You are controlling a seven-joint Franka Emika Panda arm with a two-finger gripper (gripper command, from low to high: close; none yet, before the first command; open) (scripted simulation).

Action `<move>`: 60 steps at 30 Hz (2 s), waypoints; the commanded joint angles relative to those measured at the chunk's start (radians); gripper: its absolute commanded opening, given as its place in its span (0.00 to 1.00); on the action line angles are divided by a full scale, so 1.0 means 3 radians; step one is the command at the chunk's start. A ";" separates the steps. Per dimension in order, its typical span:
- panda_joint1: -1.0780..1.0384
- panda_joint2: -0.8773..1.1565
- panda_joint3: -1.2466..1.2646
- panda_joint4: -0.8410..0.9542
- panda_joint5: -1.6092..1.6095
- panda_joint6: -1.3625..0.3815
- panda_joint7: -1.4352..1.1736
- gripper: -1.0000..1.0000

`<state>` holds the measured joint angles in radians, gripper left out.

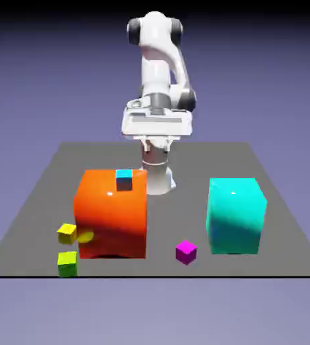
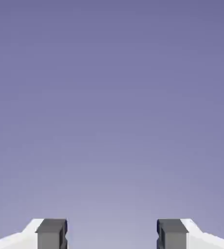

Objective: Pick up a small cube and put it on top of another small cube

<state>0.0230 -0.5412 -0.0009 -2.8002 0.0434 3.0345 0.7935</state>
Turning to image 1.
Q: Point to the small yellow cube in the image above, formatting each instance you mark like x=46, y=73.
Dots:
x=67, y=233

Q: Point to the large cyan box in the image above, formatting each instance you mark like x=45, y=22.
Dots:
x=234, y=215

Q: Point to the large orange box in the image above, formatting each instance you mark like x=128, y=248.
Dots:
x=112, y=215

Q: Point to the small green cube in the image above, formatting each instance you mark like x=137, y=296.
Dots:
x=67, y=263

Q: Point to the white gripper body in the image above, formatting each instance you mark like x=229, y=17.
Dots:
x=157, y=124

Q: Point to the small blue cube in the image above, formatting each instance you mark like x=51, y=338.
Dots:
x=124, y=180

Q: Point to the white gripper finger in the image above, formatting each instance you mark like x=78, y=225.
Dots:
x=168, y=143
x=146, y=144

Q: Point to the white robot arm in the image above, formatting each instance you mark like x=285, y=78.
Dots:
x=155, y=70

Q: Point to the small magenta cube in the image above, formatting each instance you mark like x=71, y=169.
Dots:
x=186, y=252

